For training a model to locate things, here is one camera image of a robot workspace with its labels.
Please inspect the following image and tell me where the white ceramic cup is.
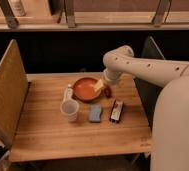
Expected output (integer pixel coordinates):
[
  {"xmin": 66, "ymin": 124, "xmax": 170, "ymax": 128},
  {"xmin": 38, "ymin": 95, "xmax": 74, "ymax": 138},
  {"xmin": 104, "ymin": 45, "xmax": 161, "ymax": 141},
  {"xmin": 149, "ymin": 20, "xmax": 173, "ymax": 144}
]
[{"xmin": 60, "ymin": 99, "xmax": 79, "ymax": 122}]

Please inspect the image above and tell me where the dark red small object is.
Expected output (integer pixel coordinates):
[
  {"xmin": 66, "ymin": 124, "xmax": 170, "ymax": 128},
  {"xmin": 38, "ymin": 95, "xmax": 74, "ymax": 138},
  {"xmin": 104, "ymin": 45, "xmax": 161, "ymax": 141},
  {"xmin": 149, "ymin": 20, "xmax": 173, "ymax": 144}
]
[{"xmin": 103, "ymin": 87, "xmax": 112, "ymax": 98}]

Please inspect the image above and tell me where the wooden shelf rail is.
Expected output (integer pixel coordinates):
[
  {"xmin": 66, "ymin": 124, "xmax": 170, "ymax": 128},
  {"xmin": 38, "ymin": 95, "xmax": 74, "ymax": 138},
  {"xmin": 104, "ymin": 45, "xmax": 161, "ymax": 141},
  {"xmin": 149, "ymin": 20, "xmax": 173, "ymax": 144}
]
[{"xmin": 0, "ymin": 0, "xmax": 189, "ymax": 33}]

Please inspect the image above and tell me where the yellow sponge piece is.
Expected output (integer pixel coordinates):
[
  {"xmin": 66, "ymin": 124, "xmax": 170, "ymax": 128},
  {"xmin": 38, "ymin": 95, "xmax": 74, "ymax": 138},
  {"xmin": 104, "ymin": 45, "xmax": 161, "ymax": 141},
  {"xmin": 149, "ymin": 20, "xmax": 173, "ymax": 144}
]
[{"xmin": 94, "ymin": 79, "xmax": 104, "ymax": 92}]

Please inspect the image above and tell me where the right dark side panel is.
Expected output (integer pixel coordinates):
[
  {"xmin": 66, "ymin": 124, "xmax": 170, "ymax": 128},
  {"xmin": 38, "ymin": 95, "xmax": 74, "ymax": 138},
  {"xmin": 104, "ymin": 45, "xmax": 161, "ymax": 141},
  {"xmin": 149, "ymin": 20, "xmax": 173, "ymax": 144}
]
[{"xmin": 134, "ymin": 36, "xmax": 165, "ymax": 126}]

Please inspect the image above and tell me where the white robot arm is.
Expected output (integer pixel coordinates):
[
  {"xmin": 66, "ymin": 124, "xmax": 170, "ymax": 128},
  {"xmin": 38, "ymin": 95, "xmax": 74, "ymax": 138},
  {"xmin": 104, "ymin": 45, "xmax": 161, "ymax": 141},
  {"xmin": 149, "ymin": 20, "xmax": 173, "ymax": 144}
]
[{"xmin": 103, "ymin": 45, "xmax": 189, "ymax": 171}]

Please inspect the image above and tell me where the white bottle on shelf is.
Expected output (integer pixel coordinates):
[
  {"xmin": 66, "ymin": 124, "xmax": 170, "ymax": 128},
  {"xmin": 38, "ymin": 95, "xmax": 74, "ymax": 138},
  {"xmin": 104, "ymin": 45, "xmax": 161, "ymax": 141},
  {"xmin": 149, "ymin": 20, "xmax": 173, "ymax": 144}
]
[{"xmin": 11, "ymin": 0, "xmax": 26, "ymax": 17}]

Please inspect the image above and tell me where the left wooden side panel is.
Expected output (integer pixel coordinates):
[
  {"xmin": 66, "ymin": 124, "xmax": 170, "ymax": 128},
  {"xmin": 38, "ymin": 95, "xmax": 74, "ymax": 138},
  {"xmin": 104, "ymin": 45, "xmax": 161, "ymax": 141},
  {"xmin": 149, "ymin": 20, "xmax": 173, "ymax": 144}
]
[{"xmin": 0, "ymin": 39, "xmax": 28, "ymax": 148}]

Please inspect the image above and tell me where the blue sponge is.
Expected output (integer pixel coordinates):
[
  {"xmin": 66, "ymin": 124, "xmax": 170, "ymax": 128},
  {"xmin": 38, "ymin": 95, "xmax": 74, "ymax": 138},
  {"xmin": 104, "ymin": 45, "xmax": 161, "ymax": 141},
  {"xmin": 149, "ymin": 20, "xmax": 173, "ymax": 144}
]
[{"xmin": 89, "ymin": 104, "xmax": 102, "ymax": 123}]

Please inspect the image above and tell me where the orange bowl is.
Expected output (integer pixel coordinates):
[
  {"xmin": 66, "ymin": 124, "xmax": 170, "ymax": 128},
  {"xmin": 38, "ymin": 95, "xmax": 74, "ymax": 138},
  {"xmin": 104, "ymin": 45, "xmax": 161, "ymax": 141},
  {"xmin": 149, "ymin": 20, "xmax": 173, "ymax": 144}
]
[{"xmin": 73, "ymin": 77, "xmax": 101, "ymax": 102}]

